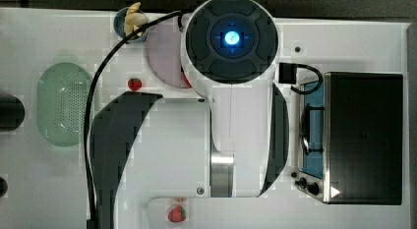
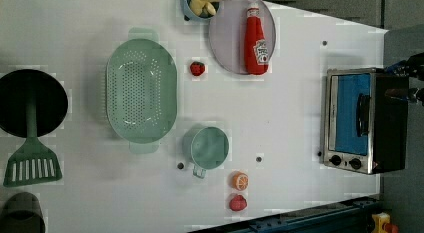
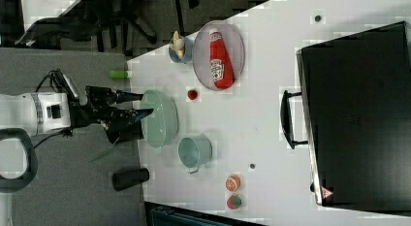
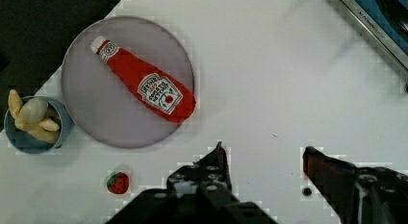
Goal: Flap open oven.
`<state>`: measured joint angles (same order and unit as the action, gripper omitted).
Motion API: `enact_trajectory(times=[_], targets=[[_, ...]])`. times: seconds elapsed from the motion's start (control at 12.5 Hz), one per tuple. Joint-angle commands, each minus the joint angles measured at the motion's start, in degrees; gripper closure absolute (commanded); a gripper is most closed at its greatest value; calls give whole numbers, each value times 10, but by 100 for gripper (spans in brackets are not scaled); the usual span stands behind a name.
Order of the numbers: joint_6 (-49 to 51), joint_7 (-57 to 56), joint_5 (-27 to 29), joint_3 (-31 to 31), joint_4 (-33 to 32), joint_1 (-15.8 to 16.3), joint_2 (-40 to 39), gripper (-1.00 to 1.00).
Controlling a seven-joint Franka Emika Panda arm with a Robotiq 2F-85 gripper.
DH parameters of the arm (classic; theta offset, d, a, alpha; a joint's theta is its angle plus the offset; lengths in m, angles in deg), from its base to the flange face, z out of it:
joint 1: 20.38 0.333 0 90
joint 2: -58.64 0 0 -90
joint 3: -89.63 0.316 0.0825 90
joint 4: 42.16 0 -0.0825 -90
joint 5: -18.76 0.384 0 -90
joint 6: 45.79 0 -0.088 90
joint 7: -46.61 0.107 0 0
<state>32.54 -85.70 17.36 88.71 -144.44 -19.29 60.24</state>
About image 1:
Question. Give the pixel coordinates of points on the beige toy in cup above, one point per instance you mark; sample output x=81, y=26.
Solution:
x=134, y=18

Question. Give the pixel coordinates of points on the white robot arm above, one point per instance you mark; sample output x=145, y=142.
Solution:
x=225, y=136

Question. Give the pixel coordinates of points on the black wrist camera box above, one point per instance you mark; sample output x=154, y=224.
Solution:
x=287, y=73

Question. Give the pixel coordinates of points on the black cylinder cup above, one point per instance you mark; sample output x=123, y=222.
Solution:
x=12, y=113

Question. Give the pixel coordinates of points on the small red strawberry toy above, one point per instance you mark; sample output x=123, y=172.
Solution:
x=134, y=84

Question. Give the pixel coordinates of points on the blue cup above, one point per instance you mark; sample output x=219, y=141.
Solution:
x=118, y=24

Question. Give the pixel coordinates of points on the red ketchup bottle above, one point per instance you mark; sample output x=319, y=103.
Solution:
x=186, y=81

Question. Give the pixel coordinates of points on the large strawberry toy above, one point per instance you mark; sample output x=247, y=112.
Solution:
x=177, y=214

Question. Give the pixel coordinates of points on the green perforated oval basket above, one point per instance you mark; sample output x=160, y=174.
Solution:
x=62, y=93

